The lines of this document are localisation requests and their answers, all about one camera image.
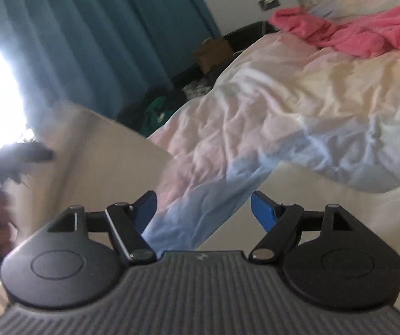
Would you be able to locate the brown cardboard box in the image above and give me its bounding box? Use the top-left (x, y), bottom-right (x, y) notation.
top-left (193, 38), bottom-right (234, 75)

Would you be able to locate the pink fleece blanket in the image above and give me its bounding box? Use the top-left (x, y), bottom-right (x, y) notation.
top-left (270, 5), bottom-right (400, 59)

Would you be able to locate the pastel pink blue duvet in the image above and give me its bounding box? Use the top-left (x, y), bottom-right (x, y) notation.
top-left (140, 0), bottom-right (400, 252)

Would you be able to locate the teal window curtain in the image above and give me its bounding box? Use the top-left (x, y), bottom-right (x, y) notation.
top-left (0, 0), bottom-right (220, 133)

